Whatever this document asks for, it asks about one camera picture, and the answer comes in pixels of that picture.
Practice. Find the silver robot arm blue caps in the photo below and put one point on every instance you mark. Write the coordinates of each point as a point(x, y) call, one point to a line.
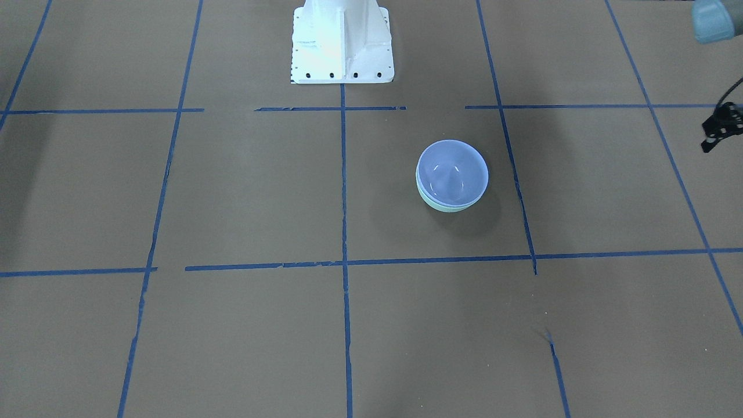
point(716, 21)

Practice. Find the green bowl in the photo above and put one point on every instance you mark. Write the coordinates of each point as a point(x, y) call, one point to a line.
point(467, 198)

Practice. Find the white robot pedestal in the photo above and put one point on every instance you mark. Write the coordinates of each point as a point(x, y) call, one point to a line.
point(341, 42)

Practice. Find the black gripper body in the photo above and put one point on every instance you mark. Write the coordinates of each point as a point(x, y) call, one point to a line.
point(721, 126)

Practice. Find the blue bowl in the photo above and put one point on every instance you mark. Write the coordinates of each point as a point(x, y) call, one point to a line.
point(446, 163)

